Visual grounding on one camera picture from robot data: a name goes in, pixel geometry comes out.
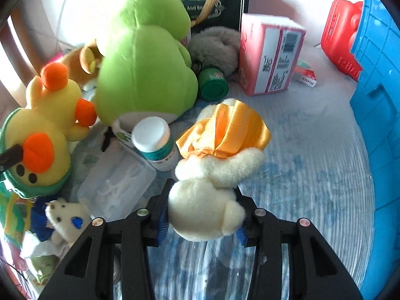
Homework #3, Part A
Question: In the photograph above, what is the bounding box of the small white bear plush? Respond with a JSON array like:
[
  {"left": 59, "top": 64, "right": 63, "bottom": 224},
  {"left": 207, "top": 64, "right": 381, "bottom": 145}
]
[{"left": 45, "top": 198, "right": 92, "bottom": 258}]

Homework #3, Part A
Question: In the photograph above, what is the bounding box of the small white teal-label bottle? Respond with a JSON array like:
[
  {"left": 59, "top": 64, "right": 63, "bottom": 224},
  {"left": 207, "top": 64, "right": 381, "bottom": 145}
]
[{"left": 131, "top": 116, "right": 179, "bottom": 172}]

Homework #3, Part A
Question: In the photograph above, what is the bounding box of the cream plush with orange bow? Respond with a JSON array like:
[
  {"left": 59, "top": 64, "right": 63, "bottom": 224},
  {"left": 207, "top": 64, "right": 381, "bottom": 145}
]
[{"left": 168, "top": 98, "right": 272, "bottom": 242}]

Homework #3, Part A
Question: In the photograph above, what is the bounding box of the clear plastic floss box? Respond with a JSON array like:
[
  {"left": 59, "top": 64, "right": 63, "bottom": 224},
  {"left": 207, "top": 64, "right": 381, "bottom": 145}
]
[{"left": 77, "top": 141, "right": 156, "bottom": 222}]

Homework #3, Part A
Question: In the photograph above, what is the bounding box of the yellow duck plush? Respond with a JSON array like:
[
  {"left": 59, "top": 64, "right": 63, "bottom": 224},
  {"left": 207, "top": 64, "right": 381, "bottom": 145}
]
[{"left": 1, "top": 62, "right": 97, "bottom": 199}]

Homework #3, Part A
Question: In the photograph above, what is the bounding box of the brown bear plush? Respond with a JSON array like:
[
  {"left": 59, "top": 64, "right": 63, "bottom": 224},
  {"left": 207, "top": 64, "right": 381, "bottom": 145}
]
[{"left": 60, "top": 39, "right": 103, "bottom": 87}]

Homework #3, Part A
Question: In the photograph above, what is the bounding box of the large green plush toy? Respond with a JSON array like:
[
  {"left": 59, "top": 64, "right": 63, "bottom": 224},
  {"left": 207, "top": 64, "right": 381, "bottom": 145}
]
[{"left": 93, "top": 0, "right": 198, "bottom": 132}]

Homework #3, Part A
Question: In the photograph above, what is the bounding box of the green tin can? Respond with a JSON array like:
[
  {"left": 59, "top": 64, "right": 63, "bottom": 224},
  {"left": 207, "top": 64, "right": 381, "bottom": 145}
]
[{"left": 198, "top": 67, "right": 229, "bottom": 102}]

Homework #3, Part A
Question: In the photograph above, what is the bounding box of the small red white box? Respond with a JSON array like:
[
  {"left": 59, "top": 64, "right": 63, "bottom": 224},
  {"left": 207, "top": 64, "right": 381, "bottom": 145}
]
[{"left": 292, "top": 60, "right": 317, "bottom": 88}]

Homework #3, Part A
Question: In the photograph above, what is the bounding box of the blue plastic storage crate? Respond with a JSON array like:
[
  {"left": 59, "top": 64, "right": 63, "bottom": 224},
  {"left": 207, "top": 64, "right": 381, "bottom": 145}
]
[{"left": 350, "top": 0, "right": 399, "bottom": 299}]

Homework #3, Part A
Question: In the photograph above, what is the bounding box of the pink tissue pack box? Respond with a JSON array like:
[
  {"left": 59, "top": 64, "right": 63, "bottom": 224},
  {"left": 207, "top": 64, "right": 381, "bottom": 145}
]
[{"left": 239, "top": 13, "right": 307, "bottom": 96}]

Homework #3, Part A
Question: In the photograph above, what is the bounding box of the grey fluffy plush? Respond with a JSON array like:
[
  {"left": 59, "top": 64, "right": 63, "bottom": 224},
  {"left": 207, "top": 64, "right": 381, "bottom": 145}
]
[{"left": 186, "top": 26, "right": 241, "bottom": 77}]

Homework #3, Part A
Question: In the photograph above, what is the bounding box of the red plastic case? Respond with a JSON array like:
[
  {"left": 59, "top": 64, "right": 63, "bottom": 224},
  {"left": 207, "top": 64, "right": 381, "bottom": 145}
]
[{"left": 321, "top": 0, "right": 363, "bottom": 81}]

